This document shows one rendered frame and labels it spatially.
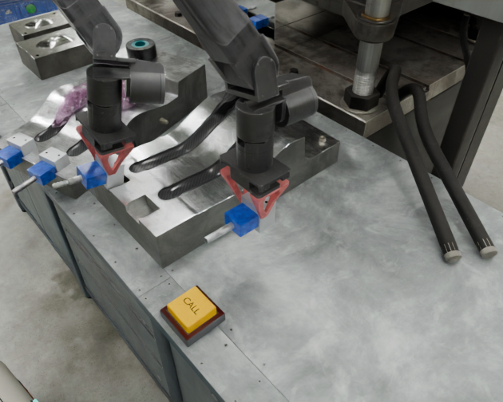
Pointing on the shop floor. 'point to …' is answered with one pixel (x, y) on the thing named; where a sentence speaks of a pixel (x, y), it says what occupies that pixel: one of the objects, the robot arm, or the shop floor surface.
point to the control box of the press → (477, 68)
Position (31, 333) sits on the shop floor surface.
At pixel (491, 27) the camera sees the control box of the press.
